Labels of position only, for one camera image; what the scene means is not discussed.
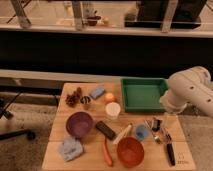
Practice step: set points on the orange bowl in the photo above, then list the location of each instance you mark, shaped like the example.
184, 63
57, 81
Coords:
130, 152

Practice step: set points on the light blue towel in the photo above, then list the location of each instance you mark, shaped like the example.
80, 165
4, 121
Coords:
70, 149

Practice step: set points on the black office chair base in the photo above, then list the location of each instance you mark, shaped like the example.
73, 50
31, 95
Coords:
8, 125

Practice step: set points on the wooden cutting board table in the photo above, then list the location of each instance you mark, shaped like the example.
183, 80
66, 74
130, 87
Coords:
100, 153

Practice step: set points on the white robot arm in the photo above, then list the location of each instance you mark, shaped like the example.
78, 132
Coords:
190, 85

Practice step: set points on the black rectangular block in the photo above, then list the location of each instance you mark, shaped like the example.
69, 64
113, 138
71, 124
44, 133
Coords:
105, 130

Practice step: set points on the purple bowl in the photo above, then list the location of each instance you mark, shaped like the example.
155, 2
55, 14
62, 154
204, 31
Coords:
79, 124

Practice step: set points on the orange ball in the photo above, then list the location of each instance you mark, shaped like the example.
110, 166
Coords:
109, 97

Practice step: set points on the small blue cup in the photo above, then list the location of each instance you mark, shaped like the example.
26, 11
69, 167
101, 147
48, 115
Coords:
141, 132

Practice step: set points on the brown pine cone cluster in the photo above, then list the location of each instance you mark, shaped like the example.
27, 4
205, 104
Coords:
73, 99

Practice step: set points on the small dark clip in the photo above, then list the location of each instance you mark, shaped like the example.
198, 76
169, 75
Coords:
155, 124

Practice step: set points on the cream wooden stick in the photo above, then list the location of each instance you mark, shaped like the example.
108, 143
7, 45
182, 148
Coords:
123, 133

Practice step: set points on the green plastic tray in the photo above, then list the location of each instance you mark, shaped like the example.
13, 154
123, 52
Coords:
142, 95

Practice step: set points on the black handled utensil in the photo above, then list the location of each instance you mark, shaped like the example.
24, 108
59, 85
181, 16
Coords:
169, 148

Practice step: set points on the white cup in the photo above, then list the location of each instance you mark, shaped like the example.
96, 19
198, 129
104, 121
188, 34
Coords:
113, 110

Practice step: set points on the black white striped ball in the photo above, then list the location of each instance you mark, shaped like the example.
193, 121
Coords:
85, 100

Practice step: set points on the blue sponge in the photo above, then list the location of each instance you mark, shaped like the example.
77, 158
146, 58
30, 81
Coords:
97, 92

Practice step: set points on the orange carrot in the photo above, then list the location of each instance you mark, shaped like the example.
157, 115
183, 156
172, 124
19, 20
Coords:
106, 154

